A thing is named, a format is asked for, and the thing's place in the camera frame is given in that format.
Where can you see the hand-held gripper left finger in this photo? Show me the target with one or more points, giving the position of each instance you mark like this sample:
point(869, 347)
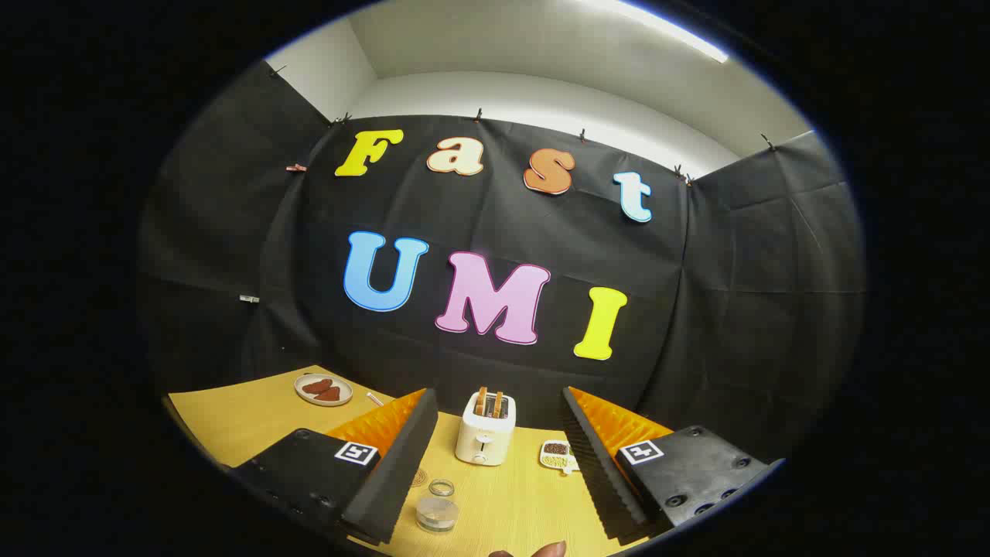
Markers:
point(394, 480)

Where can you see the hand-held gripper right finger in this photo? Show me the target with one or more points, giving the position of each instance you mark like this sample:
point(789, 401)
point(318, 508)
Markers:
point(599, 472)

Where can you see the round cork coaster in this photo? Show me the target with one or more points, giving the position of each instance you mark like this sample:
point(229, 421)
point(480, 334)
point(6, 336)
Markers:
point(418, 477)

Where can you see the white divided dish with grains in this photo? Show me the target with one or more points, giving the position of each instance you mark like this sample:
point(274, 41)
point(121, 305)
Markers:
point(557, 456)

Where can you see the wooden table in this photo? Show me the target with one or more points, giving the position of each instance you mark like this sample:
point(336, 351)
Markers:
point(503, 495)

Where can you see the white toaster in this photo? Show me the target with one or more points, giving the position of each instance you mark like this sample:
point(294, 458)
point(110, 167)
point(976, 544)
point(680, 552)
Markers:
point(483, 435)

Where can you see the red sausage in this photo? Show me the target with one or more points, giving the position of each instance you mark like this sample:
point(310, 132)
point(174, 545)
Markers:
point(329, 394)
point(315, 386)

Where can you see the toast slice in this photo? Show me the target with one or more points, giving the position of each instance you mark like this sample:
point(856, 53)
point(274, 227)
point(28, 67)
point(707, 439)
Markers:
point(498, 404)
point(481, 401)

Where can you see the small white plate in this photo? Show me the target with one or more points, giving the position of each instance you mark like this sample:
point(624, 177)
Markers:
point(309, 398)

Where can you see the black backdrop cloth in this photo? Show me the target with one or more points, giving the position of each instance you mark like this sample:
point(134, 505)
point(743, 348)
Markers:
point(479, 224)

